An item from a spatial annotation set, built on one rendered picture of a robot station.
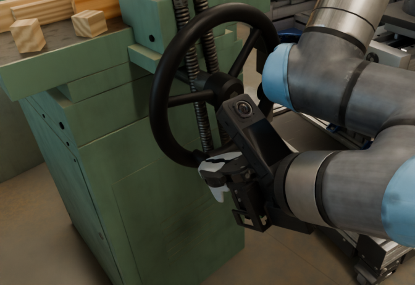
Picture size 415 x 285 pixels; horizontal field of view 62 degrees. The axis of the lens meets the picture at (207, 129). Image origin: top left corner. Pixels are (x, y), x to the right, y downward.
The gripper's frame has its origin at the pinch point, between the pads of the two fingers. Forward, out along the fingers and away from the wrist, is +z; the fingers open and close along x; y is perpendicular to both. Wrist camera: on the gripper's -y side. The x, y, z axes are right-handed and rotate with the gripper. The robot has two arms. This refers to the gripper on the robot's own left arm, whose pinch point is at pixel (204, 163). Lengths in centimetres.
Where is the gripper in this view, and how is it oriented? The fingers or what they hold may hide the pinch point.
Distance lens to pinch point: 53.8
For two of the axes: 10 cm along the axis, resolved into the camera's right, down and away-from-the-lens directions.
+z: -5.2, 0.6, 8.5
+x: 7.7, -4.1, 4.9
